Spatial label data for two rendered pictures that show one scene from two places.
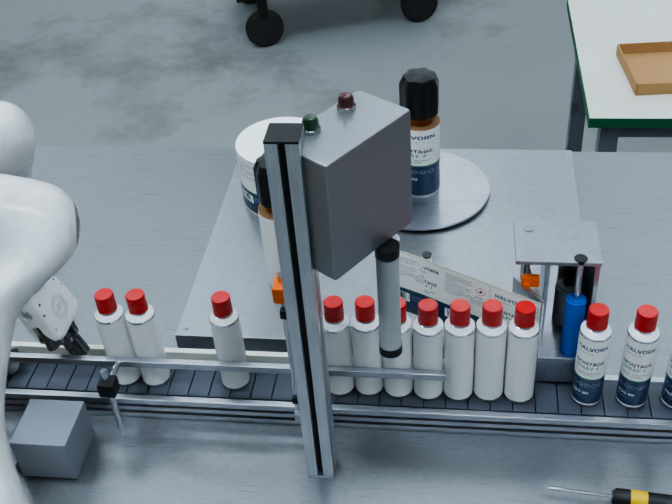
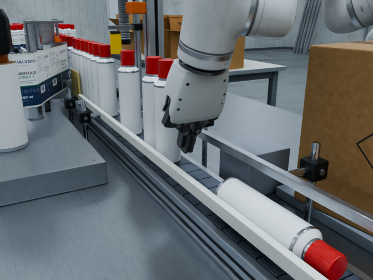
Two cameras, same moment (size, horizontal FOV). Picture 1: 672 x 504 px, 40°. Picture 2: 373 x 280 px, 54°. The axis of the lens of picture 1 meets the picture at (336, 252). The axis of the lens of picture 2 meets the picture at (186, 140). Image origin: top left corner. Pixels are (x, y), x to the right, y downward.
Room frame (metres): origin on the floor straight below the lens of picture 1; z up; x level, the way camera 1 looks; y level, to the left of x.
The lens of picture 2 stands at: (1.61, 0.97, 1.17)
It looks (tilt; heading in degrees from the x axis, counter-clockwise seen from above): 19 degrees down; 231
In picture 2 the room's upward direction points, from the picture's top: straight up
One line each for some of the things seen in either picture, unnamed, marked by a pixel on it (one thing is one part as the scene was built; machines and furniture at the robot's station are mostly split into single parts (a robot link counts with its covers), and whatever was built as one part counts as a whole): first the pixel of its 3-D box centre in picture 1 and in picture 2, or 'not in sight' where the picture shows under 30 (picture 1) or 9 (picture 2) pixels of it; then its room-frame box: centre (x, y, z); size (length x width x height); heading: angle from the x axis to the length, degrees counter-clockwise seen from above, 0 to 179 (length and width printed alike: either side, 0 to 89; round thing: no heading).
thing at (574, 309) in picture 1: (571, 333); not in sight; (1.12, -0.39, 0.98); 0.03 x 0.03 x 0.17
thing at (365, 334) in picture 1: (367, 345); (100, 78); (1.13, -0.04, 0.98); 0.05 x 0.05 x 0.20
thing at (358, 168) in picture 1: (345, 183); not in sight; (1.05, -0.02, 1.38); 0.17 x 0.10 x 0.19; 135
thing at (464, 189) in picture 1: (420, 189); not in sight; (1.71, -0.20, 0.89); 0.31 x 0.31 x 0.01
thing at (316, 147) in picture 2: not in sight; (300, 198); (1.18, 0.70, 0.91); 0.07 x 0.03 x 0.17; 170
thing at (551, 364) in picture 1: (550, 302); (49, 59); (1.17, -0.36, 1.01); 0.14 x 0.13 x 0.26; 80
